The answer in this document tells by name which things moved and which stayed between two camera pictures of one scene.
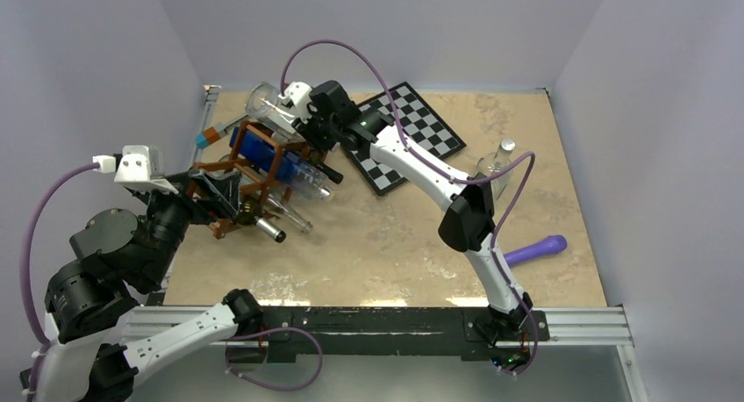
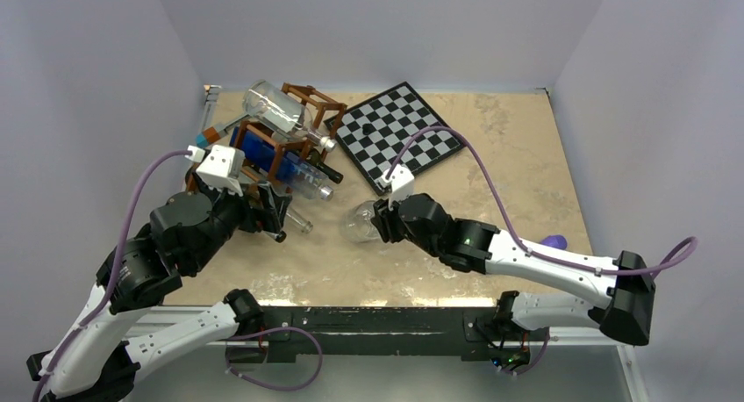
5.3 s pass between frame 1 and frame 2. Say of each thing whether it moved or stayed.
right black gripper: moved
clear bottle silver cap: stayed
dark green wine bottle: stayed
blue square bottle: stayed
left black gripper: moved
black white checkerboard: stayed
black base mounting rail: stayed
